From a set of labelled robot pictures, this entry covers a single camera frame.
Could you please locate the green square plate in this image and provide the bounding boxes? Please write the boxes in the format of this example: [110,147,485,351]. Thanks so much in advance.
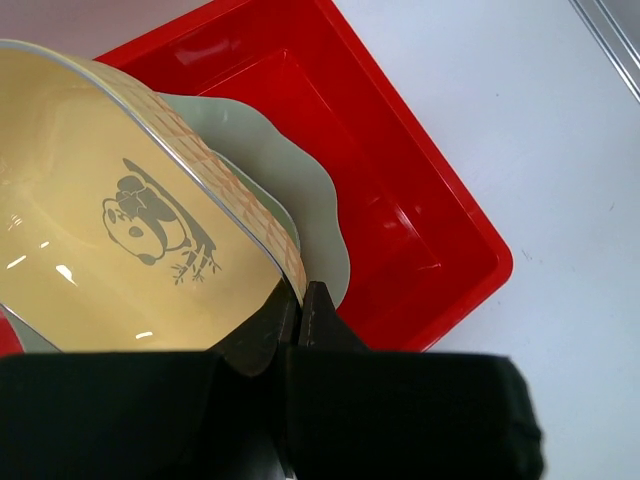
[211,149,301,251]

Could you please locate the large green scalloped bowl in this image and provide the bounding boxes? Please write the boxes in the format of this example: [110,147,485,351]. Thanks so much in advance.
[1,95,351,352]

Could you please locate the aluminium rail right side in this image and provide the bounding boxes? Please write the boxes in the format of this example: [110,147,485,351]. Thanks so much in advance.
[570,0,640,100]

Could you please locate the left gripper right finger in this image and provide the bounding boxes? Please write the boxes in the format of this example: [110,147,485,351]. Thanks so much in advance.
[287,282,544,479]

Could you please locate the yellow square plate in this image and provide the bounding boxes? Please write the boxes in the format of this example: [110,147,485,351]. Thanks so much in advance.
[1,40,307,352]

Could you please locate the red plastic bin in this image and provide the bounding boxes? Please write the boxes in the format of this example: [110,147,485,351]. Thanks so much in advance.
[0,0,515,354]

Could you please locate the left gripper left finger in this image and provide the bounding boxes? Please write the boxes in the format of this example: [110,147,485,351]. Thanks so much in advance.
[1,282,298,479]

